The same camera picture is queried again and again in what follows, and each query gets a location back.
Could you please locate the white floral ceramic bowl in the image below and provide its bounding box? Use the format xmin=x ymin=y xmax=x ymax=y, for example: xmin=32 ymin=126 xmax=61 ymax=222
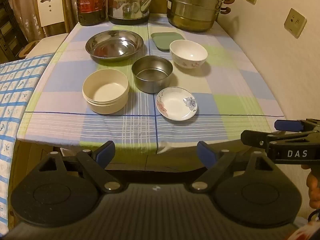
xmin=169 ymin=40 xmax=208 ymax=69

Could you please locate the checked pastel tablecloth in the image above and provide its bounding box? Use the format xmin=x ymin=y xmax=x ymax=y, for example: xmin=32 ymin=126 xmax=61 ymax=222
xmin=17 ymin=14 xmax=285 ymax=154

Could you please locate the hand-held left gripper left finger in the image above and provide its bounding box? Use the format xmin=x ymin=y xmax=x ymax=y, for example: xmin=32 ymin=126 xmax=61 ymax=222
xmin=37 ymin=141 xmax=124 ymax=193

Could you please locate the small floral saucer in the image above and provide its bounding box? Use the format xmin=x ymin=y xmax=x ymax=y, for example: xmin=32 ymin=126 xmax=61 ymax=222
xmin=156 ymin=87 xmax=198 ymax=121

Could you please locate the beige curtain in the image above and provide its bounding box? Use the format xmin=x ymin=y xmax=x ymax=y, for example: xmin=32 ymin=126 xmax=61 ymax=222
xmin=2 ymin=0 xmax=80 ymax=42

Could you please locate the white chair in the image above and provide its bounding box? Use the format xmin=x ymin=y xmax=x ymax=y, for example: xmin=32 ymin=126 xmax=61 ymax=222
xmin=25 ymin=0 xmax=70 ymax=58

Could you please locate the red white cloth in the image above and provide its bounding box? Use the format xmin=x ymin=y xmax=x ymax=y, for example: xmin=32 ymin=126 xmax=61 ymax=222
xmin=287 ymin=219 xmax=320 ymax=240

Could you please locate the cooking oil bottle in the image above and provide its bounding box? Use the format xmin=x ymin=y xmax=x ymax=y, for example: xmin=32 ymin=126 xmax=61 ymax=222
xmin=75 ymin=0 xmax=107 ymax=27

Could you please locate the black storage rack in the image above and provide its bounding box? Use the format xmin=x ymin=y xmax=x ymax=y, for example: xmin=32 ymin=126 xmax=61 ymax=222
xmin=0 ymin=0 xmax=28 ymax=63

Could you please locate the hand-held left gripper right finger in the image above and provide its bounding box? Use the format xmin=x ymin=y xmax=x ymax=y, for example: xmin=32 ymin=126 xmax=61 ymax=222
xmin=189 ymin=141 xmax=283 ymax=193

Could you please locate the stainless steel plate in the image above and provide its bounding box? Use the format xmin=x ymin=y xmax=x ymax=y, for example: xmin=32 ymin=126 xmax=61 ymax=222
xmin=85 ymin=29 xmax=145 ymax=63

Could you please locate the stainless steel steamer pot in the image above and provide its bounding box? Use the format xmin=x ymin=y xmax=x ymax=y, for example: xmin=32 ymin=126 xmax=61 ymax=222
xmin=157 ymin=0 xmax=235 ymax=33

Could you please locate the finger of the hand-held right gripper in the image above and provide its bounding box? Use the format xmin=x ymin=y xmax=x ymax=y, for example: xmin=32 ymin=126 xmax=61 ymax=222
xmin=240 ymin=129 xmax=310 ymax=148
xmin=274 ymin=118 xmax=320 ymax=133

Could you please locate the stainless steel bowl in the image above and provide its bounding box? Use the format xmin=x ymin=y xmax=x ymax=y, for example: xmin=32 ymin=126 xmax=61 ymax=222
xmin=131 ymin=55 xmax=174 ymax=94

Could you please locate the cream plastic bowl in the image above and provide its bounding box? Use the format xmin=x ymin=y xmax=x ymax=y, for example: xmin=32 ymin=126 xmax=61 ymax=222
xmin=82 ymin=69 xmax=130 ymax=115

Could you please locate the blue white printed cloth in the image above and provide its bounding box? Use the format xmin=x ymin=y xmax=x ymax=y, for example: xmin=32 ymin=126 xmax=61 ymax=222
xmin=0 ymin=54 xmax=54 ymax=230

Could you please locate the person's right hand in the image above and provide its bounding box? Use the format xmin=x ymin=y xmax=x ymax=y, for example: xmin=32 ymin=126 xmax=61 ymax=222
xmin=301 ymin=164 xmax=320 ymax=209

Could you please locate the stainless steel kettle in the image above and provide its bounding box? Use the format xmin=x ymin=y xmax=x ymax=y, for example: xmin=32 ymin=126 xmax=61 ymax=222
xmin=106 ymin=0 xmax=155 ymax=25

